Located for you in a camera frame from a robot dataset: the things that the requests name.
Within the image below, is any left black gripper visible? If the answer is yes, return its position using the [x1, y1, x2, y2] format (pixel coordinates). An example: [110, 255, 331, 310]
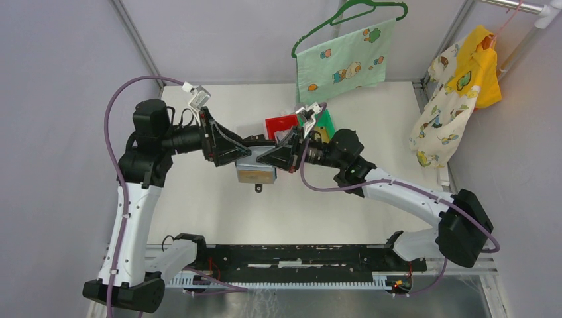
[160, 107, 251, 166]

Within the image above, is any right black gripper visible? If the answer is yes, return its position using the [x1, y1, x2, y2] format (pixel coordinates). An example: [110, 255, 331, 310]
[257, 125, 345, 173]

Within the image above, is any black leather card holder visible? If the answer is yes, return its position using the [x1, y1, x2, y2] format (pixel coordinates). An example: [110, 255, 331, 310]
[235, 134, 277, 193]

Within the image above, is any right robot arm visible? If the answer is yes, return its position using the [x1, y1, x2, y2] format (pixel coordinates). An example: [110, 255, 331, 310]
[256, 127, 498, 270]

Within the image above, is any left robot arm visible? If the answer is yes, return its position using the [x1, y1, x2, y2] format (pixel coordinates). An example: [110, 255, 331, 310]
[83, 99, 251, 313]

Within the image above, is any red plastic bin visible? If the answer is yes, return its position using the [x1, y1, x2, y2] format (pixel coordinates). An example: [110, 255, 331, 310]
[264, 114, 299, 140]

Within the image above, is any green plastic bin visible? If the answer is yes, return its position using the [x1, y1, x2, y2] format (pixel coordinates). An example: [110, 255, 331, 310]
[315, 109, 336, 142]

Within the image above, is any light green printed cloth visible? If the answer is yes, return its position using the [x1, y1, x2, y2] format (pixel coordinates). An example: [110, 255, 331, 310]
[296, 19, 396, 105]

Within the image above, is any green clothes hanger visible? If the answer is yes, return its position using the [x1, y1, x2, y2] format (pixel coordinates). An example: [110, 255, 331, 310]
[290, 0, 409, 59]

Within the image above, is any white printed garment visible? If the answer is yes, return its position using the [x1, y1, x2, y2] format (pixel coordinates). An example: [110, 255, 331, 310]
[408, 38, 475, 168]

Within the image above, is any yellow garment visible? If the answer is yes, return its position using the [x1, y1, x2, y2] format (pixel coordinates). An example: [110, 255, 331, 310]
[447, 25, 502, 109]

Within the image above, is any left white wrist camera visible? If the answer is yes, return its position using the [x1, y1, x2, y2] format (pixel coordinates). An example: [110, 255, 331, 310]
[181, 82, 211, 113]

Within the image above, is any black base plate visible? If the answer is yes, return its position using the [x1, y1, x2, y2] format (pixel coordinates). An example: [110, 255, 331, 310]
[191, 244, 427, 283]

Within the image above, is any white slotted cable duct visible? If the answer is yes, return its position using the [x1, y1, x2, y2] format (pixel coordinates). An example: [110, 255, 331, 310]
[166, 271, 406, 292]

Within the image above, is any metal hanging rail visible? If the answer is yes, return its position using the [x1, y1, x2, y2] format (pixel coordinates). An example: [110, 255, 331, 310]
[484, 0, 561, 80]

